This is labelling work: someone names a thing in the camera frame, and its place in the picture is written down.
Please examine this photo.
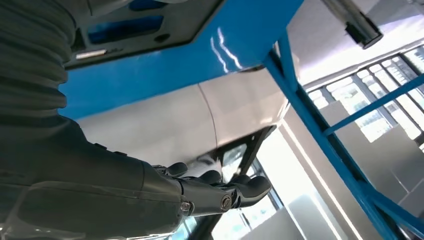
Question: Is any blue metal shelf rack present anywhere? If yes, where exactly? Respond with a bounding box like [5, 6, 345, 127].
[57, 0, 424, 240]

